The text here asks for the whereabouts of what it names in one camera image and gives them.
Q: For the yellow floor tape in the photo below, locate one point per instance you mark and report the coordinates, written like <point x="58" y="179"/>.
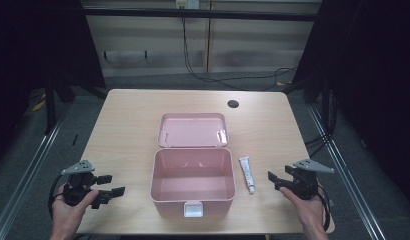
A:
<point x="38" y="106"/>

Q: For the black curtain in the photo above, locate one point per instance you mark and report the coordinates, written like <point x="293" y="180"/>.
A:
<point x="36" y="43"/>
<point x="369" y="66"/>

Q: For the person's left hand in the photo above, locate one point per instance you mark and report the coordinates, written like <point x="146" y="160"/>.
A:
<point x="66" y="216"/>

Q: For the person's right hand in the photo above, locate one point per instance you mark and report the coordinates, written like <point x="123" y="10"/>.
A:
<point x="308" y="211"/>

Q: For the metal floor rail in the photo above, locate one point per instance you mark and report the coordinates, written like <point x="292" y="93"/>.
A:
<point x="33" y="160"/>
<point x="339" y="160"/>

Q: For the small black floor piece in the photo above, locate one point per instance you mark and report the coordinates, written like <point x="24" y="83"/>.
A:
<point x="75" y="139"/>

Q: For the pink plastic storage box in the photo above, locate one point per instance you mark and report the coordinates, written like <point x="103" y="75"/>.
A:
<point x="193" y="180"/>

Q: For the black metal stand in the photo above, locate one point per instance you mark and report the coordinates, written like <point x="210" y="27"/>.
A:
<point x="50" y="103"/>

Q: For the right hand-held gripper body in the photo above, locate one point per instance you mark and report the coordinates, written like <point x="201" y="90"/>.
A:
<point x="308" y="181"/>

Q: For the white wall socket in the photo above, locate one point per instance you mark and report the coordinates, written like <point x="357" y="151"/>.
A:
<point x="188" y="3"/>

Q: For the black horizontal bar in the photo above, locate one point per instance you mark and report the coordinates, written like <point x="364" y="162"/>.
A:
<point x="199" y="14"/>

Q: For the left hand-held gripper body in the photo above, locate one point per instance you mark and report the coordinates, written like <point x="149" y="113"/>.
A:
<point x="78" y="166"/>

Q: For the white ointment tube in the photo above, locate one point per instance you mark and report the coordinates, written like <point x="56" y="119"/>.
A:
<point x="247" y="171"/>

